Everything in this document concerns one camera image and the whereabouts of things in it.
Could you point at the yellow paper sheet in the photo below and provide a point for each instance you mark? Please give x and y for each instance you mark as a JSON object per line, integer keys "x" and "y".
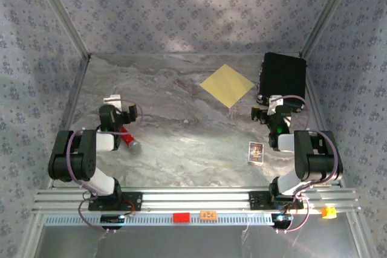
{"x": 227, "y": 85}

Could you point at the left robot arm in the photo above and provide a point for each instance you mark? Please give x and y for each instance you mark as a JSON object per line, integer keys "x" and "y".
{"x": 72, "y": 164}

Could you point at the red glitter microphone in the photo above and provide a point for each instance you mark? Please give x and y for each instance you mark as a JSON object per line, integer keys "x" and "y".
{"x": 130, "y": 138}

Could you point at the playing card box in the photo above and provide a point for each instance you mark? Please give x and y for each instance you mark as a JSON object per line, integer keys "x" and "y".
{"x": 255, "y": 152}

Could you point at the black hard case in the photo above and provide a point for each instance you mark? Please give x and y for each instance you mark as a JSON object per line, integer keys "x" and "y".
{"x": 282, "y": 79}

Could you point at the small black controller board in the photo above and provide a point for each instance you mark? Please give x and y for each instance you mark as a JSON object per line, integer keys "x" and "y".
{"x": 110, "y": 219}
{"x": 282, "y": 218}

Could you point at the orange plastic block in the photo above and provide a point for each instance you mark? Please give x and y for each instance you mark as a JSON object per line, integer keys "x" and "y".
{"x": 328, "y": 212}

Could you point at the orange number tag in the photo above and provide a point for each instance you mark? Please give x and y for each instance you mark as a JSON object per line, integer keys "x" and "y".
{"x": 208, "y": 215}

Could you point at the red rectangular label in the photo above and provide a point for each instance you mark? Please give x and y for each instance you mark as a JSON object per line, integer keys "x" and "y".
{"x": 181, "y": 217}

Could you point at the aluminium table side rail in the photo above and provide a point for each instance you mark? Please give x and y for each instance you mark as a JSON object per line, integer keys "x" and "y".
{"x": 322, "y": 125}
{"x": 71, "y": 113}

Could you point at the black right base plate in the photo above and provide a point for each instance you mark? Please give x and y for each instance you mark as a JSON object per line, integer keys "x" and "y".
{"x": 258, "y": 200}

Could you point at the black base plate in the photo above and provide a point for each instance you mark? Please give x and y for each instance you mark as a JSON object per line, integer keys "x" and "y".
{"x": 258, "y": 200}
{"x": 133, "y": 200}

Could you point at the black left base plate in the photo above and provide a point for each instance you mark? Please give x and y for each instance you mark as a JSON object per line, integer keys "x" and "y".
{"x": 133, "y": 200}

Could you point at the aluminium mounting rail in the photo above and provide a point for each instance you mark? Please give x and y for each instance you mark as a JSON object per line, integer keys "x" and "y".
{"x": 193, "y": 199}

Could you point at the aluminium frame post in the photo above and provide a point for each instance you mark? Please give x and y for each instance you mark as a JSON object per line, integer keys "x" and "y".
{"x": 329, "y": 10}

